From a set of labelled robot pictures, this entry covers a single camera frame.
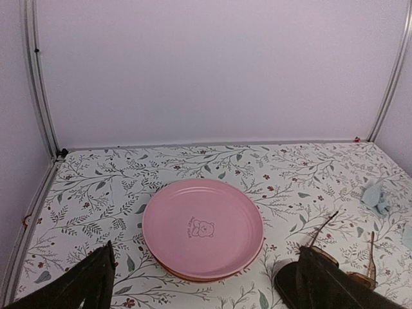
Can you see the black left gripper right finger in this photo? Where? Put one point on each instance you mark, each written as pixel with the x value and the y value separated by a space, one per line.
pixel 320 284

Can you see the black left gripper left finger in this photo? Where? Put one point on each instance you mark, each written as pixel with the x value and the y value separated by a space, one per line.
pixel 89 284

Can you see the brown sunglasses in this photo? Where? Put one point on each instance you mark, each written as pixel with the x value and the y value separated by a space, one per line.
pixel 362 258

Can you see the black glasses case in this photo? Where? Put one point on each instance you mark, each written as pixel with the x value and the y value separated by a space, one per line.
pixel 285 285

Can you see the orange plate underneath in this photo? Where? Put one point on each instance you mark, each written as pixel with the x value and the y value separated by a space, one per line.
pixel 209 279

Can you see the crumpled light blue cloth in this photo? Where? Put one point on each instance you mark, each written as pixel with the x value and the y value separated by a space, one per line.
pixel 374 198

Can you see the pink plate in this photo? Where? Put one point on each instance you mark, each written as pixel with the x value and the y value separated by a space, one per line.
pixel 202 228

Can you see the right aluminium frame post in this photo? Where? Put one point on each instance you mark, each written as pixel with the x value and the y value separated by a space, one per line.
pixel 394 77

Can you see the aluminium frame post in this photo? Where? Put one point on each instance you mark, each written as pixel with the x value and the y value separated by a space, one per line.
pixel 394 77
pixel 32 55

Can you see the left aluminium frame post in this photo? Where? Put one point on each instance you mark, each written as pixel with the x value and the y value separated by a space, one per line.
pixel 32 55

